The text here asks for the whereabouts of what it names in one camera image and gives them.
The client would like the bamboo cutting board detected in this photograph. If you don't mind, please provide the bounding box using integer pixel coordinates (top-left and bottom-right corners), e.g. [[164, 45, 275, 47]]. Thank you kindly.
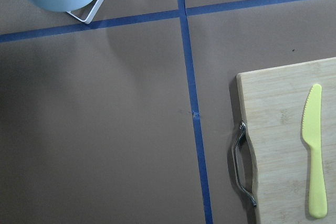
[[237, 58, 335, 223]]

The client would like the white wire cup rack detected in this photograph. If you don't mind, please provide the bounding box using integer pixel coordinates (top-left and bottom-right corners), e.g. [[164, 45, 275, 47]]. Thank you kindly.
[[67, 0, 104, 24]]

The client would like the yellow plastic knife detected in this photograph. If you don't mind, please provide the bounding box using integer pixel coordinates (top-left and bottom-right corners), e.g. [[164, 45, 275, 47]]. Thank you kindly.
[[301, 83, 328, 219]]

